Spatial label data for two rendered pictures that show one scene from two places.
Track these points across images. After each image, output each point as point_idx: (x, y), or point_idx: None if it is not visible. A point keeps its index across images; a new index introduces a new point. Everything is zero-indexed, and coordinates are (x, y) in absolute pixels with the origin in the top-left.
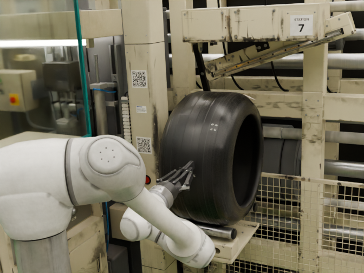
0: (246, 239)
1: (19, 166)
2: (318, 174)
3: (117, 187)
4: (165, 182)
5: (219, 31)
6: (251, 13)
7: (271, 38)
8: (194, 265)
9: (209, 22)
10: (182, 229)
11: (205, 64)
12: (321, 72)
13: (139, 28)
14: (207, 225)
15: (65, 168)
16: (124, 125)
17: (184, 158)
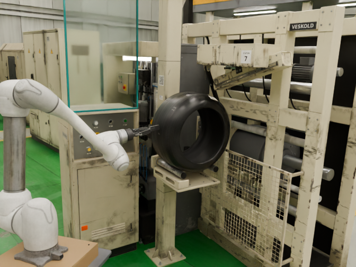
0: (200, 185)
1: (2, 86)
2: (272, 162)
3: (25, 99)
4: (128, 128)
5: (211, 58)
6: (224, 48)
7: (232, 64)
8: (113, 167)
9: (207, 52)
10: (98, 142)
11: (213, 79)
12: (279, 92)
13: (163, 52)
14: (174, 168)
15: (13, 89)
16: (156, 106)
17: (158, 123)
